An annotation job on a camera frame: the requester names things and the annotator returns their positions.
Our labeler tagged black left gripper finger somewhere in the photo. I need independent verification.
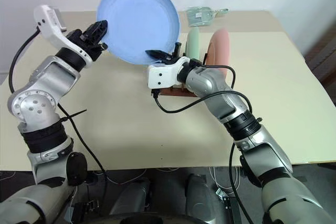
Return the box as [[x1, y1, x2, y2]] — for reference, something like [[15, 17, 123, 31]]
[[82, 19, 109, 42], [91, 40, 109, 51]]

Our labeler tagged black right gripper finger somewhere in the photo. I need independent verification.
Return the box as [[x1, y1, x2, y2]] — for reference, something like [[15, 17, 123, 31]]
[[145, 49, 172, 61]]

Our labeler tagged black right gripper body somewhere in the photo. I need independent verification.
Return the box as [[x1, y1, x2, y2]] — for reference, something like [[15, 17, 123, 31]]
[[164, 51, 185, 65]]

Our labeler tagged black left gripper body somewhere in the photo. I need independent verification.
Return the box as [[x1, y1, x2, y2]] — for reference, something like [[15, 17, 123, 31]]
[[65, 28, 106, 62]]

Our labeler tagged blue plate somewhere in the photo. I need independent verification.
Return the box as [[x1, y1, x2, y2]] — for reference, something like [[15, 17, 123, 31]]
[[96, 0, 181, 66]]

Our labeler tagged wooden dish rack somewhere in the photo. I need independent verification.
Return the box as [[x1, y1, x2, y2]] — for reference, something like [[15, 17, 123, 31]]
[[160, 41, 211, 99]]

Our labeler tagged green plate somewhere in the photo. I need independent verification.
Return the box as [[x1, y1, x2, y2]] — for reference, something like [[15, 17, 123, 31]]
[[184, 26, 202, 61]]

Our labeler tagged pink plate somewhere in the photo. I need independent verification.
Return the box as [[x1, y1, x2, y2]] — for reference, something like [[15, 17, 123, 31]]
[[204, 28, 233, 78]]

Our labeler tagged light green dustpan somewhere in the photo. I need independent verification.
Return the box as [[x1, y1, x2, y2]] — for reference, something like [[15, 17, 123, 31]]
[[186, 6, 230, 28]]

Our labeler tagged black zip tie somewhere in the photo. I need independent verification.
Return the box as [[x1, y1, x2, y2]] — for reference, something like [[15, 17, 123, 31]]
[[61, 108, 88, 125]]

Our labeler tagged cream table cover board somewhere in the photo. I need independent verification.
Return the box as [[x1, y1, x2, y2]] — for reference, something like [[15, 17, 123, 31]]
[[0, 31, 336, 171]]

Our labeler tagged dark grey rounded shape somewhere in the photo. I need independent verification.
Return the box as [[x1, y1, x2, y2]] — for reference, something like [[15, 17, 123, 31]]
[[108, 176, 152, 216], [184, 173, 224, 216]]

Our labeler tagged dark brown furniture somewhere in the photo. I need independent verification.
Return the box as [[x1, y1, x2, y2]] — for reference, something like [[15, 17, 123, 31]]
[[303, 27, 336, 89]]

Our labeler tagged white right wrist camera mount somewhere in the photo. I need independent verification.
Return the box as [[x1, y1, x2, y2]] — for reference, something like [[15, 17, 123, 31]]
[[146, 57, 190, 90]]

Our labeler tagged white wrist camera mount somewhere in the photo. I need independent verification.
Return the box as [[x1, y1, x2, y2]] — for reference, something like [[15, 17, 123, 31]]
[[33, 4, 94, 65], [146, 57, 190, 90]]

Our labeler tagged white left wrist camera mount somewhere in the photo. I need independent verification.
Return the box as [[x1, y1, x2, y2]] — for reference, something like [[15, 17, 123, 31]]
[[33, 4, 94, 65]]

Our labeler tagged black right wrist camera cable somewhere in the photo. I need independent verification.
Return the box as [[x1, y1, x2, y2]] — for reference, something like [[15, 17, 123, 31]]
[[151, 89, 256, 224]]

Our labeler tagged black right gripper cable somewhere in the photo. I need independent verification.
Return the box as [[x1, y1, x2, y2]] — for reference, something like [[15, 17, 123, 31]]
[[189, 60, 236, 90]]

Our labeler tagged white floor cable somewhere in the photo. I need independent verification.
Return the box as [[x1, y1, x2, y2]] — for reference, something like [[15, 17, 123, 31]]
[[104, 168, 148, 186], [208, 166, 240, 192]]

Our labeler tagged black metal bracket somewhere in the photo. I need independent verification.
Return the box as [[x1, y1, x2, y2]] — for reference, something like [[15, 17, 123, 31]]
[[72, 198, 100, 215], [215, 187, 242, 224]]

